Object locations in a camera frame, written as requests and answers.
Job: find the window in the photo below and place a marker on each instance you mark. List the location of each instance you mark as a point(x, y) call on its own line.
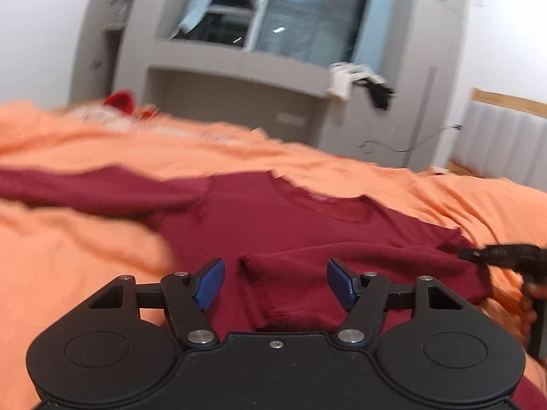
point(307, 21)

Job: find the white cloth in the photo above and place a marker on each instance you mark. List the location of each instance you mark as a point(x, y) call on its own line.
point(342, 81)

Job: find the dark red sweater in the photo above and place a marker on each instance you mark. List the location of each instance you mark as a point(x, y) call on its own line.
point(282, 230)

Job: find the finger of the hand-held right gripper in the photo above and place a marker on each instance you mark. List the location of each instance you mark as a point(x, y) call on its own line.
point(535, 337)
point(504, 256)

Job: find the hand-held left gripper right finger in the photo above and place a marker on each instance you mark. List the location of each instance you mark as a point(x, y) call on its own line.
point(342, 284)

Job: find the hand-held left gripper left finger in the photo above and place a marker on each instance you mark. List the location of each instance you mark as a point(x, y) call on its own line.
point(209, 284)

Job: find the black cloth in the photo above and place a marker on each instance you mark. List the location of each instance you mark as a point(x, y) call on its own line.
point(380, 92)

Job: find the red plush item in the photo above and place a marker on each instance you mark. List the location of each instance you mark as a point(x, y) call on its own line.
point(122, 100)

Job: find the orange blanket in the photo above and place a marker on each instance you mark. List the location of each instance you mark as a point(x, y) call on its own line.
point(85, 145)

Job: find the grey built-in cabinet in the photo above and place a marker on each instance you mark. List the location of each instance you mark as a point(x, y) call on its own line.
point(239, 77)

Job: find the pale patterned cloth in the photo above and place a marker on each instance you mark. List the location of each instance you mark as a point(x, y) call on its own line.
point(98, 117)

